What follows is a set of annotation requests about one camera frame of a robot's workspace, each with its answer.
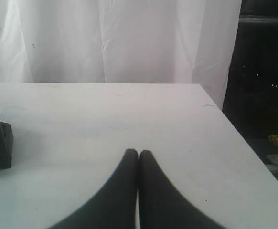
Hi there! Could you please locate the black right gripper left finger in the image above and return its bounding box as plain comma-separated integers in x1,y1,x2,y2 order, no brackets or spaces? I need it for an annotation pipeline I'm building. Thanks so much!
51,149,139,229

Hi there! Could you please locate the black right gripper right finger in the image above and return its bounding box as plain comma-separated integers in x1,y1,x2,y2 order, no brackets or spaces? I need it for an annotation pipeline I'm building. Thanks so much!
139,150,223,229

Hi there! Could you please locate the white backdrop curtain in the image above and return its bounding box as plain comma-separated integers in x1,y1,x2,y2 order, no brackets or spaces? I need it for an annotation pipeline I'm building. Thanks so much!
0,0,241,107

